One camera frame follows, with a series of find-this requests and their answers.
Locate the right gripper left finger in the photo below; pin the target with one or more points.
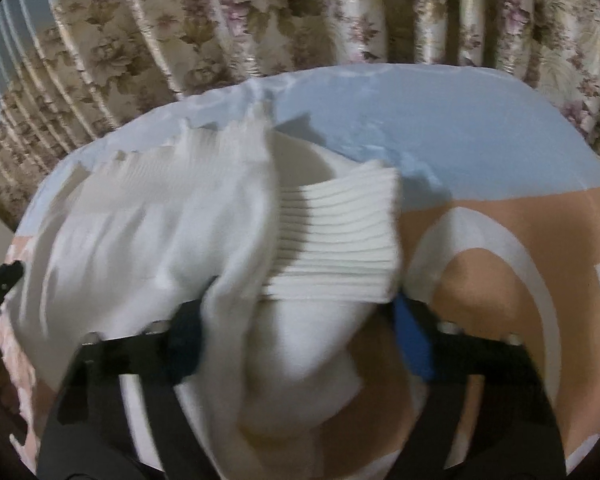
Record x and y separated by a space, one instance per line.
88 432

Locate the white knit sweater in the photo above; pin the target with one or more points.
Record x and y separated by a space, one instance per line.
288 247

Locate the blue and floral curtain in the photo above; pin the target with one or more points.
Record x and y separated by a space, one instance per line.
72 71

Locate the peach and blue blanket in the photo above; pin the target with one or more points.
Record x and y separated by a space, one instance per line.
498 228

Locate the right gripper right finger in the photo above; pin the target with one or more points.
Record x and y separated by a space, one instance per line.
515 436

